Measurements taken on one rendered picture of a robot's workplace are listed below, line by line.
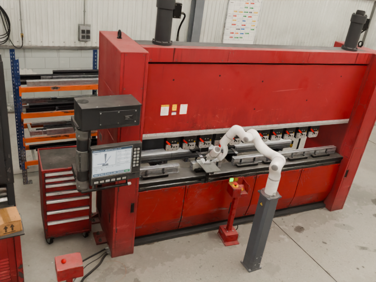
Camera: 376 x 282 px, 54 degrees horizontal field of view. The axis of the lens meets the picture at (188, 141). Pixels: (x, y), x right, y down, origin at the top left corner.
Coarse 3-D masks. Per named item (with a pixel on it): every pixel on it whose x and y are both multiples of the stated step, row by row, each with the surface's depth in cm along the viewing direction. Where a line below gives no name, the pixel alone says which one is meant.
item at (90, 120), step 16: (96, 96) 311; (112, 96) 315; (128, 96) 320; (80, 112) 290; (96, 112) 292; (112, 112) 298; (128, 112) 305; (80, 128) 296; (96, 128) 298; (80, 144) 309; (80, 160) 314; (80, 176) 322
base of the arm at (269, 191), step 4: (268, 180) 378; (268, 184) 378; (272, 184) 375; (276, 184) 375; (264, 188) 393; (268, 188) 379; (272, 188) 377; (276, 188) 378; (264, 192) 385; (268, 192) 380; (272, 192) 379; (276, 192) 388; (268, 196) 379; (272, 196) 380; (276, 196) 381
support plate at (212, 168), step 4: (200, 160) 432; (208, 160) 434; (200, 164) 422; (204, 164) 424; (208, 164) 425; (212, 164) 426; (204, 168) 416; (208, 168) 417; (212, 168) 418; (216, 168) 419; (208, 172) 410
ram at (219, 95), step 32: (160, 64) 355; (192, 64) 369; (224, 64) 384; (256, 64) 401; (288, 64) 420; (320, 64) 441; (352, 64) 465; (160, 96) 370; (192, 96) 386; (224, 96) 403; (256, 96) 421; (288, 96) 441; (320, 96) 462; (352, 96) 487; (160, 128) 387; (192, 128) 404; (256, 128) 443
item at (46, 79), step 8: (56, 72) 507; (64, 72) 512; (72, 72) 517; (80, 72) 523; (88, 72) 528; (96, 72) 534; (24, 80) 469; (32, 80) 466; (40, 80) 469; (48, 80) 473; (56, 80) 477; (64, 80) 480; (72, 80) 485; (80, 80) 489; (88, 80) 495; (96, 80) 500
